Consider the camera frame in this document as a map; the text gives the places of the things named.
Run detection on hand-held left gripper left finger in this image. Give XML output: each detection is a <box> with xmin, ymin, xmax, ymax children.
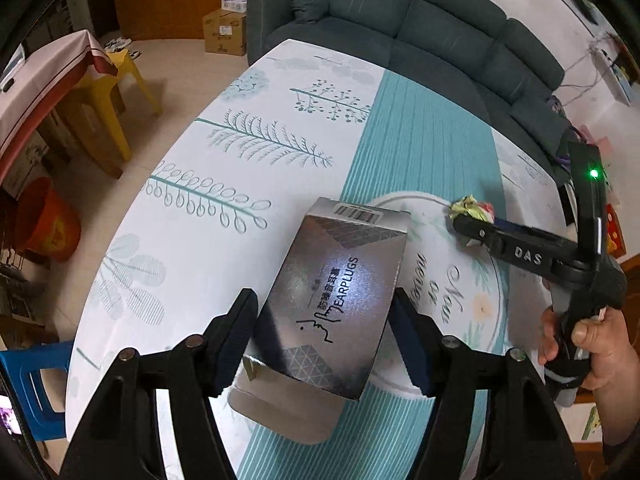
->
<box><xmin>60</xmin><ymin>287</ymin><xmax>258</xmax><ymax>480</ymax></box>

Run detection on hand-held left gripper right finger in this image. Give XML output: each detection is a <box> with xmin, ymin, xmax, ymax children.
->
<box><xmin>387</xmin><ymin>287</ymin><xmax>593</xmax><ymax>480</ymax></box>

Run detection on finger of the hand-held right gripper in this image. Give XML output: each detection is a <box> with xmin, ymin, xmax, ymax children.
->
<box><xmin>492</xmin><ymin>217</ymin><xmax>580</xmax><ymax>252</ymax></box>
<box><xmin>452</xmin><ymin>214</ymin><xmax>581</xmax><ymax>285</ymax></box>

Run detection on green yellow wrapper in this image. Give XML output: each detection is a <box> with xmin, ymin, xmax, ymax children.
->
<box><xmin>447</xmin><ymin>195</ymin><xmax>497</xmax><ymax>224</ymax></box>

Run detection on silver patterned box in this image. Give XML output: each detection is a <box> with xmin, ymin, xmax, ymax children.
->
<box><xmin>242</xmin><ymin>196</ymin><xmax>411</xmax><ymax>403</ymax></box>

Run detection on person's right forearm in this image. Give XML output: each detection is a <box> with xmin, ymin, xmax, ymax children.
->
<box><xmin>600</xmin><ymin>385</ymin><xmax>640</xmax><ymax>467</ymax></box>

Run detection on person's right hand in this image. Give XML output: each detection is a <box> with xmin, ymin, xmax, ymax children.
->
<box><xmin>537</xmin><ymin>306</ymin><xmax>632</xmax><ymax>392</ymax></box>

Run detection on red gift box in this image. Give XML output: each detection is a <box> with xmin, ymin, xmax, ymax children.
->
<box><xmin>604</xmin><ymin>202</ymin><xmax>627</xmax><ymax>257</ymax></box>

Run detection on round white printed plate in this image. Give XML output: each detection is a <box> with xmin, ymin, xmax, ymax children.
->
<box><xmin>360</xmin><ymin>191</ymin><xmax>514</xmax><ymax>402</ymax></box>

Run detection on purple bag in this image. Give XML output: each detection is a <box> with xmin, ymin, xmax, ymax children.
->
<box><xmin>547</xmin><ymin>95</ymin><xmax>597</xmax><ymax>172</ymax></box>

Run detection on leaf printed teal tablecloth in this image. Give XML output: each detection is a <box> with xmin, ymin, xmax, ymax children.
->
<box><xmin>65</xmin><ymin>37</ymin><xmax>567</xmax><ymax>480</ymax></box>

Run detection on blue plastic stool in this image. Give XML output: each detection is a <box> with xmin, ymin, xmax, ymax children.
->
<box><xmin>0</xmin><ymin>340</ymin><xmax>77</xmax><ymax>442</ymax></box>

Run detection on orange bucket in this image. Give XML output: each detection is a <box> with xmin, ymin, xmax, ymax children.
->
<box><xmin>15</xmin><ymin>177</ymin><xmax>83</xmax><ymax>262</ymax></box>

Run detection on dark teal sofa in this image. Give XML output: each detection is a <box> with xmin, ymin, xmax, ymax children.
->
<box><xmin>247</xmin><ymin>0</ymin><xmax>569</xmax><ymax>182</ymax></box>

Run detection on phone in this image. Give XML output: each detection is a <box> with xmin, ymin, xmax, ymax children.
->
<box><xmin>0</xmin><ymin>395</ymin><xmax>22</xmax><ymax>434</ymax></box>

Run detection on yellow plastic stool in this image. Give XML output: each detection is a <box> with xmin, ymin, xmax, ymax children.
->
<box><xmin>65</xmin><ymin>50</ymin><xmax>164</xmax><ymax>179</ymax></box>

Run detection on cardboard box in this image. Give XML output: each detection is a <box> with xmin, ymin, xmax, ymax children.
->
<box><xmin>202</xmin><ymin>8</ymin><xmax>249</xmax><ymax>57</ymax></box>

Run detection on pair of black white shoes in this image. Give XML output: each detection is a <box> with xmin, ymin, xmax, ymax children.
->
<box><xmin>104</xmin><ymin>37</ymin><xmax>144</xmax><ymax>59</ymax></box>

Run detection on side table with pink cloth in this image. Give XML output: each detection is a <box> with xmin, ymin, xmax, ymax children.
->
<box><xmin>0</xmin><ymin>30</ymin><xmax>119</xmax><ymax>187</ymax></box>

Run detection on hanging cables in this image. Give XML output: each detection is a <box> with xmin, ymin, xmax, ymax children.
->
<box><xmin>560</xmin><ymin>35</ymin><xmax>613</xmax><ymax>111</ymax></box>

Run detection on wall shelf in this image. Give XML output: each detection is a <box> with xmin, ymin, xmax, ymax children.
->
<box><xmin>590</xmin><ymin>35</ymin><xmax>637</xmax><ymax>107</ymax></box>

